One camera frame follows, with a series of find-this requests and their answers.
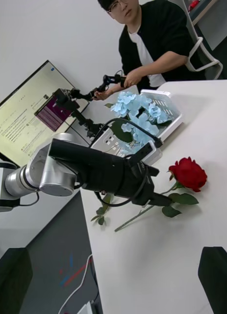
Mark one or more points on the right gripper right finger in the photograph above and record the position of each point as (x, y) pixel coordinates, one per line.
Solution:
(218, 277)

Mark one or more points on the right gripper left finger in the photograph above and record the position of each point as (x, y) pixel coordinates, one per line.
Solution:
(12, 282)

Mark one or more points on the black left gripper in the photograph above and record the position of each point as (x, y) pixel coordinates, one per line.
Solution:
(137, 184)

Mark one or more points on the red rose with green stem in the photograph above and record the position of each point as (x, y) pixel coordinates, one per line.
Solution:
(189, 174)

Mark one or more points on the pale blue flower green stem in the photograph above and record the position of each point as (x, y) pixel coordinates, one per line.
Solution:
(133, 147)
(123, 103)

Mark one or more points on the blue flower with round leaves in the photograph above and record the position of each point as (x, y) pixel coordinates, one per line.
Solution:
(123, 131)

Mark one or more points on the blue flower with long pointed leaf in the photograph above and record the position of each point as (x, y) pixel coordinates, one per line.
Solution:
(155, 110)

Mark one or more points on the black jointed stand arm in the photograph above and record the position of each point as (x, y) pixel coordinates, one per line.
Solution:
(65, 100)

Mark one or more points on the person's left forearm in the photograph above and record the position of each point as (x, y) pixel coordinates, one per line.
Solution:
(164, 65)

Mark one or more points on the person's right forearm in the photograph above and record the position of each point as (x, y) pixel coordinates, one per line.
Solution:
(118, 88)

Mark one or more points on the silver and black left arm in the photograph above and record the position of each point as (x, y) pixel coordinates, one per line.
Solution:
(57, 176)

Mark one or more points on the person's right hand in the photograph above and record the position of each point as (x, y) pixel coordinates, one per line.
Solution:
(103, 94)

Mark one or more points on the person's left hand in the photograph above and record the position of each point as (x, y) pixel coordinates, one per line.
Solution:
(134, 77)

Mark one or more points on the loose green leaf twig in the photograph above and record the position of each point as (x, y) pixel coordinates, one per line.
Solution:
(101, 211)

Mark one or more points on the shallow white box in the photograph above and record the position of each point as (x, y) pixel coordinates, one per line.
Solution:
(175, 123)

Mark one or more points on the white office chair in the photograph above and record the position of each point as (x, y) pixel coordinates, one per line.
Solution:
(195, 44)

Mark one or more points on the large screen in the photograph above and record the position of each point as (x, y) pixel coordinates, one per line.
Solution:
(17, 117)

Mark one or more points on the person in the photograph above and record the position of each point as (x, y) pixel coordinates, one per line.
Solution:
(162, 29)

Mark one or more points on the grey desk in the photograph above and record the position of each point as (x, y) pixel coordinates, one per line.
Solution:
(211, 24)

